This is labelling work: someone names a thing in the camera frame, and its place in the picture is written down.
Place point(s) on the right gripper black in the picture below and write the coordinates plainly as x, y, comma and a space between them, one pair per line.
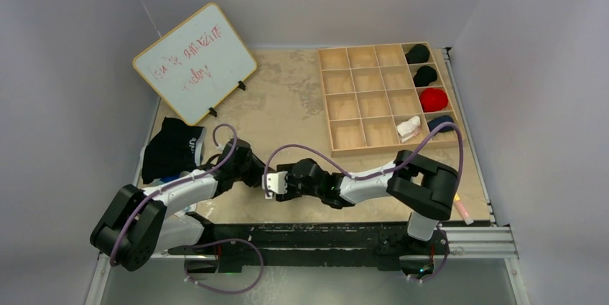
291, 193

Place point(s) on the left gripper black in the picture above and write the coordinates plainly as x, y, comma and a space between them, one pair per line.
257, 171

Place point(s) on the white whiteboard yellow frame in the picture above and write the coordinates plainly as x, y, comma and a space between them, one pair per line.
196, 65

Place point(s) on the white underwear pink trim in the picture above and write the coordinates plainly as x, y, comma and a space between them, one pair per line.
409, 129

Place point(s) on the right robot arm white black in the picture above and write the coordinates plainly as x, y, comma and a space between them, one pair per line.
424, 185

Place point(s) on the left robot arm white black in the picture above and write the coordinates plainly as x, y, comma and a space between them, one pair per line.
141, 222

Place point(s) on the black underwear white waistband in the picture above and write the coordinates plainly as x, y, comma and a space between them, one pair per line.
177, 148

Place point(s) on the white blue patterned underwear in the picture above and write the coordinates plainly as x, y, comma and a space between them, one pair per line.
187, 209

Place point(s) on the navy blue rolled underwear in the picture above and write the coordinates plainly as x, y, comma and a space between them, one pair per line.
442, 124

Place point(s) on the red rolled underwear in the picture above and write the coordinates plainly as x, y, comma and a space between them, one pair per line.
433, 100

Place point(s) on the black rolled underwear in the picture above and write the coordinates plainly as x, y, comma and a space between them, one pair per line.
418, 54
425, 76

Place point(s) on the black rolled underwear back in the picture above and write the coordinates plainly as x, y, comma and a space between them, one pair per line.
418, 54

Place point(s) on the wooden compartment organizer tray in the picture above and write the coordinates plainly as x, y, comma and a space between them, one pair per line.
368, 90

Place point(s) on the pink yellow marker pen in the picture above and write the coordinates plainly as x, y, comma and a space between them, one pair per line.
462, 211

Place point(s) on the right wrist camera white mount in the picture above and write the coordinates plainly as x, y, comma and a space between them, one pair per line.
274, 184

